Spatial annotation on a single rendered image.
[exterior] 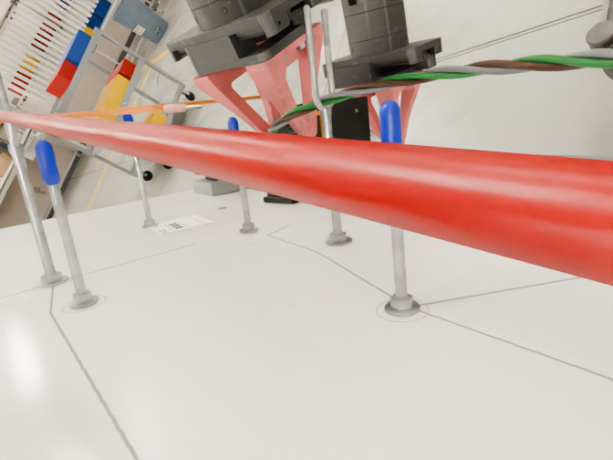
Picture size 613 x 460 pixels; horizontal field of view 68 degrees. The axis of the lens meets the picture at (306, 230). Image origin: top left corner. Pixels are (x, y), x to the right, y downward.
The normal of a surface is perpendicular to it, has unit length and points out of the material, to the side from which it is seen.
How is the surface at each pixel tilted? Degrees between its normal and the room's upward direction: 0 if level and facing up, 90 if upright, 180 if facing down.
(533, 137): 0
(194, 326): 53
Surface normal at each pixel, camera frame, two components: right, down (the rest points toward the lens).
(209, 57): -0.53, 0.65
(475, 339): -0.11, -0.96
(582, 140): -0.71, -0.38
